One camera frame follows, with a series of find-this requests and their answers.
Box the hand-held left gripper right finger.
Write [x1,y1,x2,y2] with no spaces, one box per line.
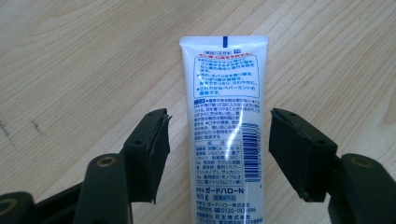
[268,107,338,203]

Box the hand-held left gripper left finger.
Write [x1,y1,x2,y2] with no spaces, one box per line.
[122,107,173,205]

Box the white toothpaste tube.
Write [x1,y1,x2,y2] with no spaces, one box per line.
[179,35,270,224]

